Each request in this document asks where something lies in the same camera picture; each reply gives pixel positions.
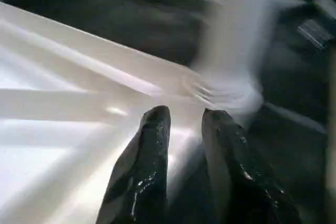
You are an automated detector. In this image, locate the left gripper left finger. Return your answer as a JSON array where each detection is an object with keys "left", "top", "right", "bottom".
[{"left": 96, "top": 105, "right": 172, "bottom": 224}]

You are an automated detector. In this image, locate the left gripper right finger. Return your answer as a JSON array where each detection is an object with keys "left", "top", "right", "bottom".
[{"left": 202, "top": 109, "right": 302, "bottom": 224}]

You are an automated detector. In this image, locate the white plastic table leg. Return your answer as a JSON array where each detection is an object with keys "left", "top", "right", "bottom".
[{"left": 192, "top": 0, "right": 287, "bottom": 125}]

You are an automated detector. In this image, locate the black mat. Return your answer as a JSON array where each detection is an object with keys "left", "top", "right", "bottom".
[{"left": 0, "top": 0, "right": 336, "bottom": 224}]

